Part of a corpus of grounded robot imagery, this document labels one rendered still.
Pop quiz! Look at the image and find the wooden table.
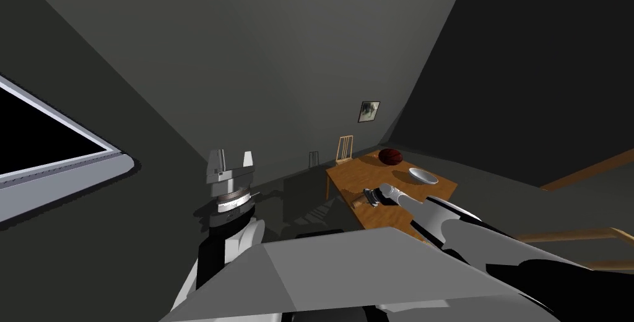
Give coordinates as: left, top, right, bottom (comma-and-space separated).
324, 152, 459, 243

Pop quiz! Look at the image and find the dark red ball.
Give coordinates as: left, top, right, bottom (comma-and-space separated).
378, 148, 404, 167

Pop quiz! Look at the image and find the white bowl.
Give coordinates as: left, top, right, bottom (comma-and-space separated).
408, 167, 440, 186

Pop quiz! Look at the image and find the light wooden chair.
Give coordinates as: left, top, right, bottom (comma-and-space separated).
335, 134, 355, 167

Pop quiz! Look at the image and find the white framed window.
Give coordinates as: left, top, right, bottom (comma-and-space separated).
0, 73, 136, 224

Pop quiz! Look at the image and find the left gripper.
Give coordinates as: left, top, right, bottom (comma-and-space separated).
205, 149, 256, 198

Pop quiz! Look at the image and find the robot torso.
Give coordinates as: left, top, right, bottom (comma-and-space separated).
158, 227, 563, 322

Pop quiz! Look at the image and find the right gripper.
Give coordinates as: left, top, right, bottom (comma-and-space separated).
363, 187, 386, 210

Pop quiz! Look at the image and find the framed wall picture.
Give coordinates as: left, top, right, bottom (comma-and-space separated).
357, 100, 382, 124

